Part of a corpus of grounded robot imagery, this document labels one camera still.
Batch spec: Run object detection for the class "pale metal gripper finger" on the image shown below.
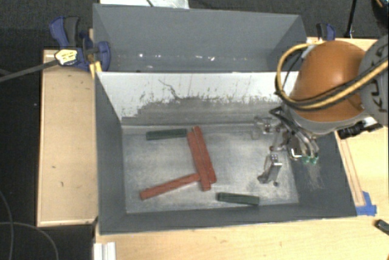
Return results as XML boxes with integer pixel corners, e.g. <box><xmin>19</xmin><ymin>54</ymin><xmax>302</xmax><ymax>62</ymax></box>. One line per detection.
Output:
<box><xmin>251</xmin><ymin>115</ymin><xmax>276</xmax><ymax>140</ymax></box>
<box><xmin>256</xmin><ymin>152</ymin><xmax>284</xmax><ymax>187</ymax></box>

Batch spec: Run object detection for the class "dark green flat block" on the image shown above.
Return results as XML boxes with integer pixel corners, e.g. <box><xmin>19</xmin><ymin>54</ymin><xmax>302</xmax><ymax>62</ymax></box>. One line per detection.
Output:
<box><xmin>145</xmin><ymin>128</ymin><xmax>188</xmax><ymax>142</ymax></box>
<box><xmin>216</xmin><ymin>192</ymin><xmax>261</xmax><ymax>207</ymax></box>

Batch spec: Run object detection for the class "red-brown flat block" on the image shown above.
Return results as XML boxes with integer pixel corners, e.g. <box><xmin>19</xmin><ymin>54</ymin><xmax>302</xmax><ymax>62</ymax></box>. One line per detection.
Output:
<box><xmin>186</xmin><ymin>131</ymin><xmax>212</xmax><ymax>192</ymax></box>
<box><xmin>192</xmin><ymin>125</ymin><xmax>218</xmax><ymax>184</ymax></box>
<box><xmin>139</xmin><ymin>174</ymin><xmax>201</xmax><ymax>201</ymax></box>

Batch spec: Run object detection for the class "grey metal bin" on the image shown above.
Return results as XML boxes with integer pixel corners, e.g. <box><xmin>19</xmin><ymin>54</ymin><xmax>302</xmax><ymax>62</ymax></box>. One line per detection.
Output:
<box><xmin>92</xmin><ymin>3</ymin><xmax>358</xmax><ymax>236</ymax></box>

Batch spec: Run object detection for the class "pale wood flat board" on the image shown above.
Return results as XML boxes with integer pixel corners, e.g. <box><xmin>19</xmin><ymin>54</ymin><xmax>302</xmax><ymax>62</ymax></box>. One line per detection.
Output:
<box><xmin>36</xmin><ymin>49</ymin><xmax>100</xmax><ymax>228</ymax></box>

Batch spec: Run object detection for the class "black cylinder on white bracket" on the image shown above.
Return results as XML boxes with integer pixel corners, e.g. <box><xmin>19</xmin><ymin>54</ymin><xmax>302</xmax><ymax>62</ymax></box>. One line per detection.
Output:
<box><xmin>338</xmin><ymin>117</ymin><xmax>384</xmax><ymax>140</ymax></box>

